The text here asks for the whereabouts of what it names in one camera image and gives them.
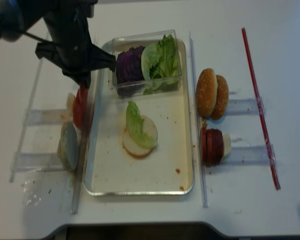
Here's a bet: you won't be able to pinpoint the white bread slice on tray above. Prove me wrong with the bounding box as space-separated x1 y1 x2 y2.
122 115 158 159

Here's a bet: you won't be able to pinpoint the cream metal tray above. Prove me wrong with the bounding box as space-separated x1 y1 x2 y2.
84 40 194 196

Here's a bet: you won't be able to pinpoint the clear patty channel holder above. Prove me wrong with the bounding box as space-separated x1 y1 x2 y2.
220 145 277 166

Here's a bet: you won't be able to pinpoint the clear bread channel holder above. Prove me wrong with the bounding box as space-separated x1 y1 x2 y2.
10 152 65 173

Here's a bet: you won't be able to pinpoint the clear plastic vegetable box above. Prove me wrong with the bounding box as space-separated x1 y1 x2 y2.
109 29 182 98

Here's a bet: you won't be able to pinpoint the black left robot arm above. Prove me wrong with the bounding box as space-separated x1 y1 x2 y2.
0 0 116 88

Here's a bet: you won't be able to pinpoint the clear rail left of tray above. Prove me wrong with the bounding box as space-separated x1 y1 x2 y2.
70 70 98 215

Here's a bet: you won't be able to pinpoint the white patty pusher block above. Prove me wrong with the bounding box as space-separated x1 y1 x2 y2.
221 133 232 161

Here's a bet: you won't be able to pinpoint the purple cabbage leaves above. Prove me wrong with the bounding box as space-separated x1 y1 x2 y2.
116 46 145 84

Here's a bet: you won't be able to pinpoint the clear tomato channel holder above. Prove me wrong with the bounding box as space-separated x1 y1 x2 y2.
26 109 72 127

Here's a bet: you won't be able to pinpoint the clear rail far left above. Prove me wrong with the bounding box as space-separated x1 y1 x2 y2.
9 58 43 183

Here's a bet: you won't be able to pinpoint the brown meat patties stack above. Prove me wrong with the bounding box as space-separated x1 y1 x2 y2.
200 126 224 167

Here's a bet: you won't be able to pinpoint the sesame bun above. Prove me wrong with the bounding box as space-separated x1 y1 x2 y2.
196 68 218 117
210 75 229 121

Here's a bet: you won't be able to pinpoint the red tomato slices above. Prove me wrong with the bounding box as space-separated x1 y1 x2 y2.
66 84 89 130

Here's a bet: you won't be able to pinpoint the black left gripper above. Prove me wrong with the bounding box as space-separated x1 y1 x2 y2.
35 0 117 88

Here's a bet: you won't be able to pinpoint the clear bun channel holder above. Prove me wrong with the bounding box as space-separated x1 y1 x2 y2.
225 97 265 116

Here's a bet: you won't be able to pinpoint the green lettuce in box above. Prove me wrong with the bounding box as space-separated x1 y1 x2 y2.
141 34 181 95

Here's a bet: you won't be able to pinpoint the clear rail of tray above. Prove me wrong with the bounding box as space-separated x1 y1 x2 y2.
188 31 208 209
70 70 98 215

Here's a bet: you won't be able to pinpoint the rear sesame bun top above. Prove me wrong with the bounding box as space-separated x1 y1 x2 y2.
210 75 229 121

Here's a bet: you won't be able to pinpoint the front sesame bun top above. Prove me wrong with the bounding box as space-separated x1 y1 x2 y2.
196 68 218 117

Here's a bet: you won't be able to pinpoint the clear rail right of tray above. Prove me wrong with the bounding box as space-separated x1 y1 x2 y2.
188 31 208 209

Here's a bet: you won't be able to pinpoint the lettuce leaf on bread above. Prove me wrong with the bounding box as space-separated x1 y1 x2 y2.
126 101 157 149

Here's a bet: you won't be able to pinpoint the red plastic rail strip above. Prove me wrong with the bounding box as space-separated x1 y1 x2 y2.
241 27 281 191

